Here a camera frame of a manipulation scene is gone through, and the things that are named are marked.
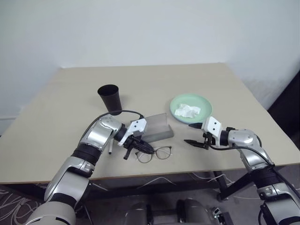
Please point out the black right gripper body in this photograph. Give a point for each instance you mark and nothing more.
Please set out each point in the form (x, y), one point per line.
(208, 140)

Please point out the small black silver device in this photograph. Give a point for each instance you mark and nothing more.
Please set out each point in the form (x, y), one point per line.
(221, 216)

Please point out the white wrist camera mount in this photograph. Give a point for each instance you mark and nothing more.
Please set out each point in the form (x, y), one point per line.
(213, 125)
(137, 125)

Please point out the light green plate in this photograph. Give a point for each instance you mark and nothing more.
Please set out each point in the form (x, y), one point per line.
(201, 100)

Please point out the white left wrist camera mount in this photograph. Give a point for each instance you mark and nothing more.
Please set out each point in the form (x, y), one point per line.
(137, 125)

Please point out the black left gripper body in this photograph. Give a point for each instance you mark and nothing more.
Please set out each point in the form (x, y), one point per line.
(131, 143)

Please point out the thin-framed round eyeglasses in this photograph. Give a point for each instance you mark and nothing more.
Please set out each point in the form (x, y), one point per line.
(164, 152)

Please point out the white marker with black cap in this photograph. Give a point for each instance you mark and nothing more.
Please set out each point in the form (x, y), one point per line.
(110, 147)

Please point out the grey glasses case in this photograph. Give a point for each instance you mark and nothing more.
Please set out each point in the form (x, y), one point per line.
(159, 131)

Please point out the black plastic cup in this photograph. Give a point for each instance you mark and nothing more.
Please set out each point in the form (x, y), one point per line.
(111, 100)

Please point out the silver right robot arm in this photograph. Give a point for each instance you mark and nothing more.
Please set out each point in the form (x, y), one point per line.
(243, 138)

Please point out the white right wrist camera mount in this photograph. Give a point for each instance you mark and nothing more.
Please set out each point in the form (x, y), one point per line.
(213, 125)

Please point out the black metal table frame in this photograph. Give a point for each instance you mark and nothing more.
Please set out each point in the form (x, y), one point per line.
(234, 185)

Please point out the crumpled white tissue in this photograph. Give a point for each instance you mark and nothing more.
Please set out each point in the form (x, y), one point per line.
(187, 110)

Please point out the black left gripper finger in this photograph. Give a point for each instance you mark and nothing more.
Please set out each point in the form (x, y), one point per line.
(143, 150)
(145, 145)

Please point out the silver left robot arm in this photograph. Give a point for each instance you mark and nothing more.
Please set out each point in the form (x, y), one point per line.
(98, 133)

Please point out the black panel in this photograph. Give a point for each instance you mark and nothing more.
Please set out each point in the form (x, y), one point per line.
(288, 98)

